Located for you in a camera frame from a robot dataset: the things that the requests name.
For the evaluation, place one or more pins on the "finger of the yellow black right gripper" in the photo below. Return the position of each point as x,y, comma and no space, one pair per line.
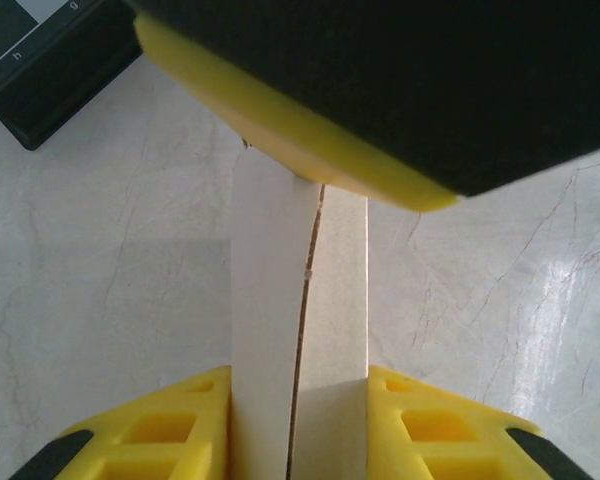
405,90

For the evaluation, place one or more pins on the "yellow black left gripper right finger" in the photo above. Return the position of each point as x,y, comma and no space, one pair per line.
430,425

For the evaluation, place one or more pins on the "white paper box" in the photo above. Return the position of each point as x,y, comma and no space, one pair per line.
265,300

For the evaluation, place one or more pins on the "black white chessboard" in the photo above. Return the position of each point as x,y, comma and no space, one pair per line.
55,90

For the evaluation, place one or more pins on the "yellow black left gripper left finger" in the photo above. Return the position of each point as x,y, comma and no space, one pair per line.
180,425

